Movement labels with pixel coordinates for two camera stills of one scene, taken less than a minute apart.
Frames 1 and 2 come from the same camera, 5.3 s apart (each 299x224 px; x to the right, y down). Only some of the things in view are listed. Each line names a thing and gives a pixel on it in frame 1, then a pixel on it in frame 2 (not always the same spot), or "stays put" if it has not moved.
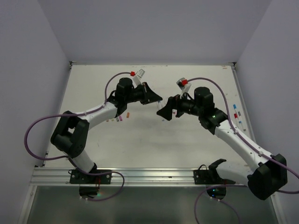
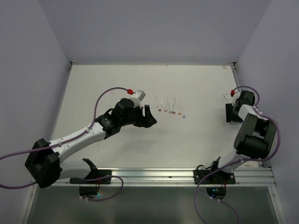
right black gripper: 174,102 -> 230,116
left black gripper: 148,95 -> 146,121
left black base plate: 77,177 stays put
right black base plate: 207,177 stays put
